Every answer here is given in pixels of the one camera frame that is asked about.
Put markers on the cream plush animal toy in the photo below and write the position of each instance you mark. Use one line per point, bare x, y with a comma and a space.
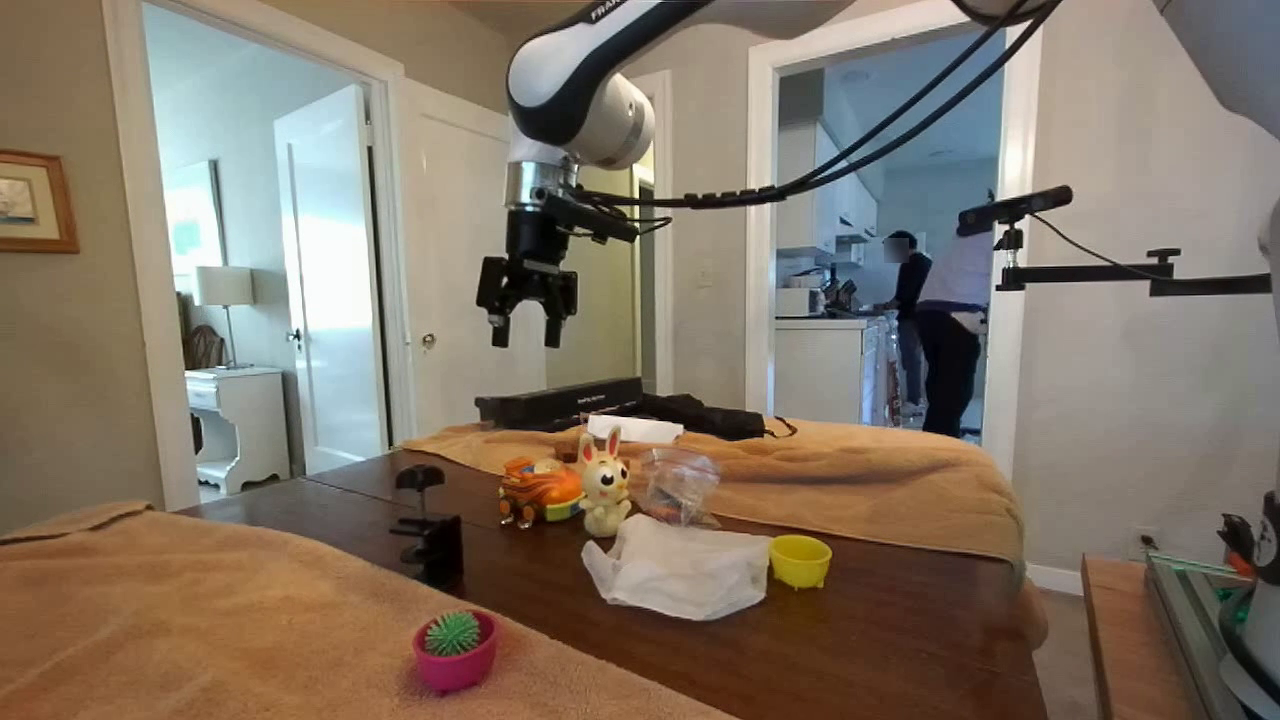
604, 486

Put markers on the black white figure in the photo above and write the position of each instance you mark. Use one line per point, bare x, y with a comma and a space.
1261, 603

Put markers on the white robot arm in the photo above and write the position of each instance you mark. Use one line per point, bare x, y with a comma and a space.
574, 65

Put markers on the clear plastic bag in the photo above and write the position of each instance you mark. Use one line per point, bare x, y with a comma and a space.
680, 480

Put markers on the white table lamp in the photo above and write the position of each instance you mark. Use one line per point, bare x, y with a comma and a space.
227, 287

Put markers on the wooden picture frame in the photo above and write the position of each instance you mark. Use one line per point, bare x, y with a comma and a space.
33, 202

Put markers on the long white box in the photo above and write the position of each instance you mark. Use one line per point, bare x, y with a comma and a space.
642, 428

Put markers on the yellow plastic cup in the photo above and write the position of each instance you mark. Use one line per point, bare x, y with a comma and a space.
802, 562

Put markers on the person in white shirt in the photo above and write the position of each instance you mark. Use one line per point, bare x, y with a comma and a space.
952, 361

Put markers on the black exterior camera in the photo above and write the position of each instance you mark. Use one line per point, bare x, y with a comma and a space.
1013, 211

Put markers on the white cabinet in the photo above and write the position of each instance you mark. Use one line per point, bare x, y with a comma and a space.
242, 426

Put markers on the pink plastic bowl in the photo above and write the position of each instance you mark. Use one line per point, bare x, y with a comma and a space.
460, 670

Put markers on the person in dark shirt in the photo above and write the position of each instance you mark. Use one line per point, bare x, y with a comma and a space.
915, 287

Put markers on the green spiky ball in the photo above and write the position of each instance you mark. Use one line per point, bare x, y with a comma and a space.
454, 634

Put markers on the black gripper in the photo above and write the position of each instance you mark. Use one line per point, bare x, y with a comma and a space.
527, 283

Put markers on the tan towel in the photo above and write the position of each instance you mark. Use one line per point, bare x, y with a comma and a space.
201, 615
852, 486

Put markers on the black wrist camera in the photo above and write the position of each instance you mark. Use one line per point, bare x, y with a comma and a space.
584, 212

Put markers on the orange tiger toy car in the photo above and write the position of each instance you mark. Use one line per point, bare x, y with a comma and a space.
532, 490

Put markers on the wooden side stand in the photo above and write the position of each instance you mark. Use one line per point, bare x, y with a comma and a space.
1121, 641

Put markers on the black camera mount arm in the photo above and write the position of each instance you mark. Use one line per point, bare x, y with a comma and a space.
1132, 279

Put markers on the grey metal rail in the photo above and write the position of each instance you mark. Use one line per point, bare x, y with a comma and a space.
1195, 627

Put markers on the white panel door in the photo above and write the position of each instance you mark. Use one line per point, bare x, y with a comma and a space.
447, 202
334, 283

